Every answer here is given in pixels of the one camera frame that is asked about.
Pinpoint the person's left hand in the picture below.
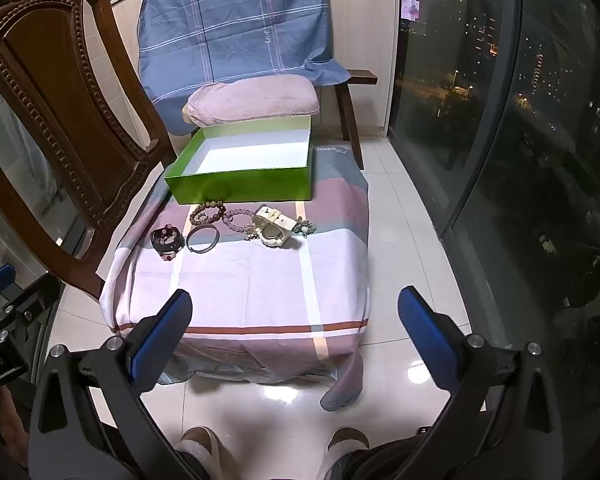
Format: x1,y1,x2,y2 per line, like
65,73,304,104
0,392,33,461

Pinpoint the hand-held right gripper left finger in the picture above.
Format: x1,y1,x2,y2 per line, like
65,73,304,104
27,288,194,480

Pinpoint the brown wooden bead bracelet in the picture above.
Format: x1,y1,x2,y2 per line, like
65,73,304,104
189,201,227,227

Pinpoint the person's left foot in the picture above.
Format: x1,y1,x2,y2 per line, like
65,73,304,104
177,426,226,480

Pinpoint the green cardboard box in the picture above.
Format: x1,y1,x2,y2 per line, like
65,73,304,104
164,115,314,206

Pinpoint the blue plaid bed sheet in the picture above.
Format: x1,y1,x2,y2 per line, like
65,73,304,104
137,0,353,136

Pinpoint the person's right foot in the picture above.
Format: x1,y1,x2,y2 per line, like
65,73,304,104
317,427,371,480

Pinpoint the person's foot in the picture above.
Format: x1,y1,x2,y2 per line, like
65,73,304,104
317,427,371,480
177,426,226,480

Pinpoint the carved wooden chair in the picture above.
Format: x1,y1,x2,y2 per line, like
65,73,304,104
0,0,178,301

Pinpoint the metal bangle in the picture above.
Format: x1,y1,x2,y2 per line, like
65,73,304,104
186,225,221,253

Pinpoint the white wrist watch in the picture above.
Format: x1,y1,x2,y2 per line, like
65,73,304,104
252,204,306,248

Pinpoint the light wood cabinet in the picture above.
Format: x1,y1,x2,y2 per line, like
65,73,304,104
325,0,401,141

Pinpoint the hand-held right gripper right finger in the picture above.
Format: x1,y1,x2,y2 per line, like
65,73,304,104
397,286,565,480

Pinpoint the black wrist watch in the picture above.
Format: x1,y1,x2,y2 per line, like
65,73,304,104
150,227,183,261

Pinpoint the pink pillow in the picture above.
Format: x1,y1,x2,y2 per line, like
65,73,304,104
182,74,321,128

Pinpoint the brown pink bead bracelet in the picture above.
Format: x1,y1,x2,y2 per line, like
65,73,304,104
152,226,181,262

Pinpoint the dark wooden bench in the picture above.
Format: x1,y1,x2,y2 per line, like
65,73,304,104
315,69,378,171

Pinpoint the pink grey checked blanket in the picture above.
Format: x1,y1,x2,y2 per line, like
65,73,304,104
99,147,371,411

